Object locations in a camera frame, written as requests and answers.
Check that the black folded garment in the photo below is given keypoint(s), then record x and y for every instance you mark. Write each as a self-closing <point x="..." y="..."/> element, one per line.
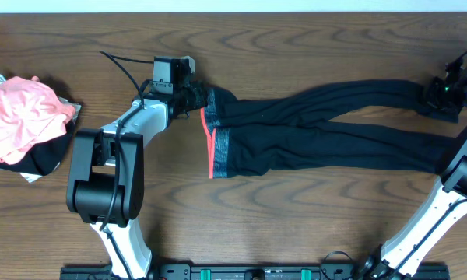
<point x="45" y="157"/>

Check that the black leggings red waistband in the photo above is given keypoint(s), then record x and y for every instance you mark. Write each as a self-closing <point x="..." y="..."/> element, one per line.
<point x="251" y="137"/>

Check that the pink crumpled garment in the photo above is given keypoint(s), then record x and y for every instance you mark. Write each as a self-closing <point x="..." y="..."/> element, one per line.
<point x="30" y="113"/>

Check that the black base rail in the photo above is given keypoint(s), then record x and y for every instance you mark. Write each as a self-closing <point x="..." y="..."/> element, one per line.
<point x="187" y="272"/>

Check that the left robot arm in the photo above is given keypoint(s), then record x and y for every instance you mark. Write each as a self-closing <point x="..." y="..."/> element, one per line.
<point x="106" y="177"/>

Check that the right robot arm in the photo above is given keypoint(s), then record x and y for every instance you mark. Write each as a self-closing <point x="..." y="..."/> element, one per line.
<point x="401" y="256"/>

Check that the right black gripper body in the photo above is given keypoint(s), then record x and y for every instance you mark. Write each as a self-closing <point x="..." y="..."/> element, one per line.
<point x="445" y="98"/>

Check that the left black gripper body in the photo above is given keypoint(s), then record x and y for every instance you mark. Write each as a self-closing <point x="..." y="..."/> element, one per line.
<point x="187" y="98"/>

